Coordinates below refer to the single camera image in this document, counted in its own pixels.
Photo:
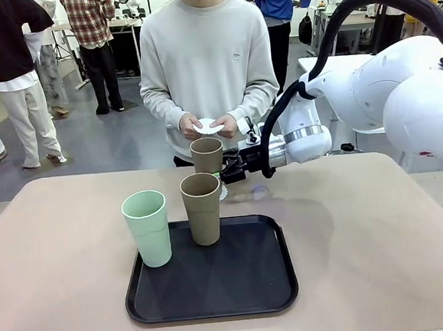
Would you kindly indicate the black hanging bag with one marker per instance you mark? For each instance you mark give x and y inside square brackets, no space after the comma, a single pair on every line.
[304,28]

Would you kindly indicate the person's left hand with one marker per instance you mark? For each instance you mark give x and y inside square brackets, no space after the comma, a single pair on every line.
[231,128]

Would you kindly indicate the black plastic tray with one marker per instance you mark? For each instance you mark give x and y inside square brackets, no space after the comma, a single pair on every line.
[216,288]

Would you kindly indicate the black tripod stand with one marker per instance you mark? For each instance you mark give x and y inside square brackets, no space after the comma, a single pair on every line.
[379,30]

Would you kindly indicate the white scalloped paper coaster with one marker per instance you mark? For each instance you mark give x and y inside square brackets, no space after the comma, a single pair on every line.
[223,194]
[205,126]

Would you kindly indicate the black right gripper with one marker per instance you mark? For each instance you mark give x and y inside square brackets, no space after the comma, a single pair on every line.
[252,158]

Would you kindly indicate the person in grey patterned trousers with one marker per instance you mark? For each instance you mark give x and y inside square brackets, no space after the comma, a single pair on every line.
[51,71]

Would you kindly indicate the person in plaid shirt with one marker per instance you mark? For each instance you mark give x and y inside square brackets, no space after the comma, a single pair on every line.
[87,19]

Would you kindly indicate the white background desk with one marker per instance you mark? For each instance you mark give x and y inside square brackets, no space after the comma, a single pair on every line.
[124,24]

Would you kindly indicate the person in beige sweater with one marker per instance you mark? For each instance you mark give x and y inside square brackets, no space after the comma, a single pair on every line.
[205,59]

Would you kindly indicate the grey background desk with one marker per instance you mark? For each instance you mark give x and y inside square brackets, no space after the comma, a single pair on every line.
[352,25]

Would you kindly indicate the person's left forearm beige sleeve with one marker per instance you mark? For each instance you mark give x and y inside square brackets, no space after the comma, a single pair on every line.
[256,99]

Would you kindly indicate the brown tall cup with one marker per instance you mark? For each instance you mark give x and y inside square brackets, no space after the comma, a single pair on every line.
[203,220]
[205,159]

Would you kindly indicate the person's right forearm beige sleeve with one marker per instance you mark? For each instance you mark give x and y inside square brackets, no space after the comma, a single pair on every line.
[163,110]

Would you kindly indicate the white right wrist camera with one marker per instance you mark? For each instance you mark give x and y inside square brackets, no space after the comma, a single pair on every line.
[243,124]

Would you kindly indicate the pale green tall cup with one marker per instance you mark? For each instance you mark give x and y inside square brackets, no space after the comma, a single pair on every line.
[150,236]

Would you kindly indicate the person in blue jacket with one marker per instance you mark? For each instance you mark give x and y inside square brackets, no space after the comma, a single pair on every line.
[273,0]

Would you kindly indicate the person's right hand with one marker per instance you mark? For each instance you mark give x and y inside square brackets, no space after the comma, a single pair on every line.
[187,126]

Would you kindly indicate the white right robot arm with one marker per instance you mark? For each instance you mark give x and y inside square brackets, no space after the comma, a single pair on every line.
[413,112]

